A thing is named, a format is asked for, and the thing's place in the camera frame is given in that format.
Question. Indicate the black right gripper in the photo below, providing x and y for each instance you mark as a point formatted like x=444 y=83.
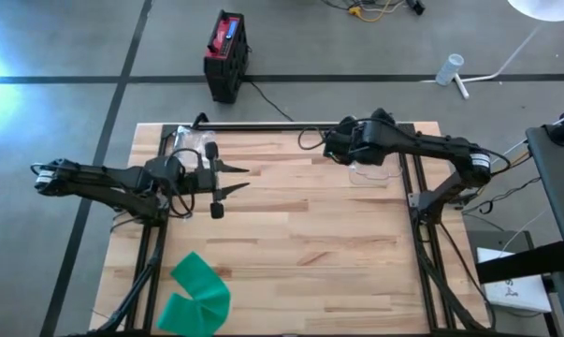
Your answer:
x=347 y=142

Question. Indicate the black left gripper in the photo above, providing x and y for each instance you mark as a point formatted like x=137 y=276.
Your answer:
x=202 y=181

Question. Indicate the green elastic bandage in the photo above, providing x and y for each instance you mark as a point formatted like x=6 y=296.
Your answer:
x=197 y=290

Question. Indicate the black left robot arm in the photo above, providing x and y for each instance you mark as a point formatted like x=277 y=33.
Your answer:
x=99 y=178

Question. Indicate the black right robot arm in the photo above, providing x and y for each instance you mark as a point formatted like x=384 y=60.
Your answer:
x=431 y=145

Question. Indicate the clear plastic zip bag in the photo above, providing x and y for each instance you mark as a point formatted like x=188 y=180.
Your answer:
x=380 y=174

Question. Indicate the red black battery crate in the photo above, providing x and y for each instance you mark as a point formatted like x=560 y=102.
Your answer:
x=225 y=61

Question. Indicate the clear plastic bottle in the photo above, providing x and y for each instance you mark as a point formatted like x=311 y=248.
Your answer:
x=450 y=68

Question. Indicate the black plug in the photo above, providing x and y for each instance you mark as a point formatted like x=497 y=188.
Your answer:
x=416 y=5

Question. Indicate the grey box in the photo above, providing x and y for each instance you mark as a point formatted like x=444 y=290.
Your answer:
x=496 y=238

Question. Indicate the white box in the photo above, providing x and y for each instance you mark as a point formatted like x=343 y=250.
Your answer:
x=510 y=290

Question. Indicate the white floor lamp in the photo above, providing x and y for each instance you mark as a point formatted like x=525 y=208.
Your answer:
x=543 y=7

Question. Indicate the black table frame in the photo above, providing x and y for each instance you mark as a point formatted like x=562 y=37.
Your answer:
x=263 y=126

